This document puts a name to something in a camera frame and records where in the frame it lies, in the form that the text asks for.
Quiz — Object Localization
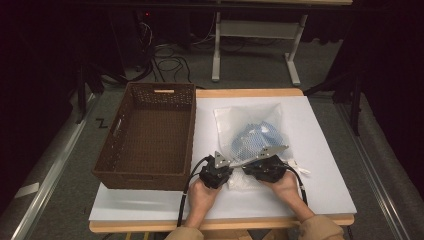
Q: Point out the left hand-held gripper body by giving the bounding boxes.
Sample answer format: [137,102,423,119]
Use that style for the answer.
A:
[199,150,234,190]

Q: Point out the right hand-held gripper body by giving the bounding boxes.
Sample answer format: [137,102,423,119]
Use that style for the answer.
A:
[254,144,290,184]

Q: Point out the blue shirt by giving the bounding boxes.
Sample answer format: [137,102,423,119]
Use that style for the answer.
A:
[231,120,288,163]

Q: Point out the white mesh laundry bag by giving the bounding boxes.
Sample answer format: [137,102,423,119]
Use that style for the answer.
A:
[213,102,312,192]

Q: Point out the brown woven basket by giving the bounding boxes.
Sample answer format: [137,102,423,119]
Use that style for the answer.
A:
[92,82,197,192]

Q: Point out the person's right hand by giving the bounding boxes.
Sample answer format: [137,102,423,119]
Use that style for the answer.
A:
[266,171,310,219]

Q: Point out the person's left hand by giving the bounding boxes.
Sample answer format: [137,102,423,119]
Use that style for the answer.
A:
[187,178,223,228]

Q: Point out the black metal stand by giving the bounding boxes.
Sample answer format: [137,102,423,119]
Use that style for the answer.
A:
[74,63,105,125]
[303,71,365,136]

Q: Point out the dark equipment with red light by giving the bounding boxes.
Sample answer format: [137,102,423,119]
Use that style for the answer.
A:
[109,9,155,69]

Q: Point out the white tape strip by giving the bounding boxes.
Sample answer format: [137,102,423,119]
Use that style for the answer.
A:
[14,182,40,199]

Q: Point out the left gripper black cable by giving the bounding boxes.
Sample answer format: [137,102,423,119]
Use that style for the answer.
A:
[176,155,214,228]

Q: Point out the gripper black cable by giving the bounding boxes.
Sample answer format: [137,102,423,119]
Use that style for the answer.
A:
[283,164,308,206]
[176,155,214,228]

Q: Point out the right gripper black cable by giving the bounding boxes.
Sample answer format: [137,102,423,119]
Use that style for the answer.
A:
[283,164,308,206]

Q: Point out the metal floor rail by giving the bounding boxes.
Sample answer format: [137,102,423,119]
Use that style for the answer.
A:
[334,103,413,240]
[13,96,98,240]

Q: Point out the black floor cables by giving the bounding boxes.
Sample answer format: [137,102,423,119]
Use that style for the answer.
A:
[151,43,194,84]

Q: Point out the white metal desk frame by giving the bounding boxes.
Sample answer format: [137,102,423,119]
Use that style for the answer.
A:
[211,11,309,87]

